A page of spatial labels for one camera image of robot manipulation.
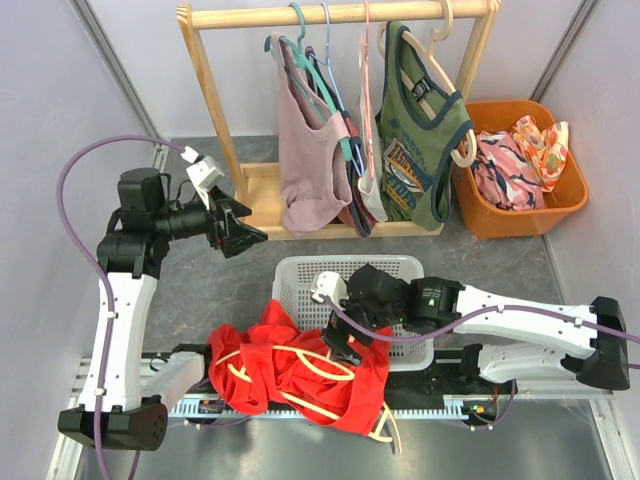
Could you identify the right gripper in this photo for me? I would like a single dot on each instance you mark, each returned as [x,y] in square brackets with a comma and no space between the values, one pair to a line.
[337,338]

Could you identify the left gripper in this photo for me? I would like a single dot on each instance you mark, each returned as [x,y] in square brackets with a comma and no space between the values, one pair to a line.
[235,236]

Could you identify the white plastic basket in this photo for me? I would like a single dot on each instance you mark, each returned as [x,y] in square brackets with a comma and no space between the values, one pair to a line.
[295,275]

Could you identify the mauve pink tank top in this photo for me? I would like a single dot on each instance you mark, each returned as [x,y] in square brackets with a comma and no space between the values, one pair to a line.
[312,136]

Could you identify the beige wooden hanger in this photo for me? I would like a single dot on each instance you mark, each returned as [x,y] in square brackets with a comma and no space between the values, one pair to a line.
[347,398]

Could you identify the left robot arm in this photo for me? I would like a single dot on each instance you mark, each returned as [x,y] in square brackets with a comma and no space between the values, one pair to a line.
[116,409]

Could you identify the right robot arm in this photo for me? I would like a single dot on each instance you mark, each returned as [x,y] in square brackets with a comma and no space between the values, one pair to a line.
[585,342]

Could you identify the rust red tank top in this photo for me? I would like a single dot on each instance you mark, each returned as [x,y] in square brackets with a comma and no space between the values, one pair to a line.
[355,215]

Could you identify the white tank top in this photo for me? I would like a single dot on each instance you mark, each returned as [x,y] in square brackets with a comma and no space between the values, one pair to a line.
[370,182]

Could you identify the light blue hanger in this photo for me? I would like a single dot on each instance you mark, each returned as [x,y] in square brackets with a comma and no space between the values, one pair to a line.
[327,45]

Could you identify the green printed tank top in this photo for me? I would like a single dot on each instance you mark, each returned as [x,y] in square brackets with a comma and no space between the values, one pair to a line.
[419,125]

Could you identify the wooden clothes rack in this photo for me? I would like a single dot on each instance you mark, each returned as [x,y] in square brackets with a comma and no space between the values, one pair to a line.
[257,184]

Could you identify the pink patterned cloth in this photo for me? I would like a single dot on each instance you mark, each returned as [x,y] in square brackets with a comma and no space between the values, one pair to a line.
[502,176]

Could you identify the orange plastic bin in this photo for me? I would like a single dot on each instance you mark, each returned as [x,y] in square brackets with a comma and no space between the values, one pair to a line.
[483,219]

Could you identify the orange floral cloth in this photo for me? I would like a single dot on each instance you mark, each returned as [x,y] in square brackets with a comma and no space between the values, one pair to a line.
[545,150]

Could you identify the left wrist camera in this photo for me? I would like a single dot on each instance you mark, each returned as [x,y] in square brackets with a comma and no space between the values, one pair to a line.
[203,172]

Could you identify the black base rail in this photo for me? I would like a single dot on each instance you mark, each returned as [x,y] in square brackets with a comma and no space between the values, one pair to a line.
[438,380]

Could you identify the slotted cable duct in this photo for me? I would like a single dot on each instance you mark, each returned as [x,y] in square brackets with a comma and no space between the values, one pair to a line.
[200,408]

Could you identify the pink wire hanger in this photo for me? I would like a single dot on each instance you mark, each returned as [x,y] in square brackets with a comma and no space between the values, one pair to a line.
[365,94]

